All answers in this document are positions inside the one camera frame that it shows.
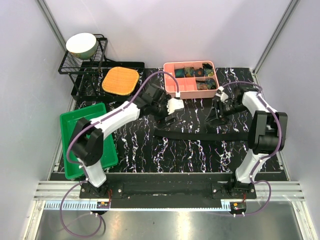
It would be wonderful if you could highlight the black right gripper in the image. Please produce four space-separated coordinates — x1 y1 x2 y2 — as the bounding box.
204 98 248 128

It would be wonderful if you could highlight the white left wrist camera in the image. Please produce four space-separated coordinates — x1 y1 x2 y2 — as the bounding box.
167 98 185 115

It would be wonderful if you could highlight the rolled orange dark tie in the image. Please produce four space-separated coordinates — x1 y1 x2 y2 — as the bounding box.
194 68 204 77

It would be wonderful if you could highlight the rolled black green tie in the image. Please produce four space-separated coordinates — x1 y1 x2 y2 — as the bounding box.
202 63 216 77

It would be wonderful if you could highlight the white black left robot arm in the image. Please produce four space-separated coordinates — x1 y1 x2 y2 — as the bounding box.
66 84 184 198

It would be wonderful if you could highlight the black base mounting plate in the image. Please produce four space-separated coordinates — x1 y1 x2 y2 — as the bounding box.
79 172 257 200

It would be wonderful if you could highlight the pink divided organizer box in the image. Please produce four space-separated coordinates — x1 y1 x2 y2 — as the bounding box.
163 60 220 99

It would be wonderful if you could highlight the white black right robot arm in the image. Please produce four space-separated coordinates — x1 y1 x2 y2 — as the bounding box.
205 83 288 199

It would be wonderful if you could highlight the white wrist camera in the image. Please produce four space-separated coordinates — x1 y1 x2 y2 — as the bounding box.
167 98 185 115
215 86 229 103

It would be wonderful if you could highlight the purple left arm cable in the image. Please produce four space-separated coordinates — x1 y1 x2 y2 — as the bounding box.
60 70 181 236

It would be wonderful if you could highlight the black marbled table mat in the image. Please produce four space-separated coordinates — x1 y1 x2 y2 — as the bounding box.
48 66 291 182

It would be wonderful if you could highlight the rolled dark teal tie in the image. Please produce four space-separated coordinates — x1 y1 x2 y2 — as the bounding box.
174 68 185 78

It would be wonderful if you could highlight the rolled colourful large tie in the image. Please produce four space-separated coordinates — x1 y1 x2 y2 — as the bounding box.
195 78 217 91

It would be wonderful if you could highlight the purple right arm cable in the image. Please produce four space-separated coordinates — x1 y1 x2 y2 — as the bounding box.
207 81 285 216

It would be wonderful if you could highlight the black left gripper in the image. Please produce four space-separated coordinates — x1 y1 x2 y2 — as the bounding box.
150 95 177 130

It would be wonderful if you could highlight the rolled green patterned tie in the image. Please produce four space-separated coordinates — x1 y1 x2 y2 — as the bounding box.
183 67 195 78

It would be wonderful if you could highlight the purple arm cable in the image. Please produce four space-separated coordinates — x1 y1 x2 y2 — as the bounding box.
207 81 285 216
60 70 181 236

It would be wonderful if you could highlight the orange woven square mat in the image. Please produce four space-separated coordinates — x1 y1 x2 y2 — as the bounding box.
101 66 139 96

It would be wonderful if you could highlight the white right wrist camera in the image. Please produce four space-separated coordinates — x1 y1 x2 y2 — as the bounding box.
215 86 229 103

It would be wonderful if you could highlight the black wire dish rack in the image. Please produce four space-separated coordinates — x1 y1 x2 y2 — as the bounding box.
58 34 146 102

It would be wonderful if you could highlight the green plastic tray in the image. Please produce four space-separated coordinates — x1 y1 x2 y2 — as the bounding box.
60 103 119 180

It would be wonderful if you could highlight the white green ceramic bowl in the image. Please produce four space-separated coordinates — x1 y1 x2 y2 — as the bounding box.
66 32 98 60

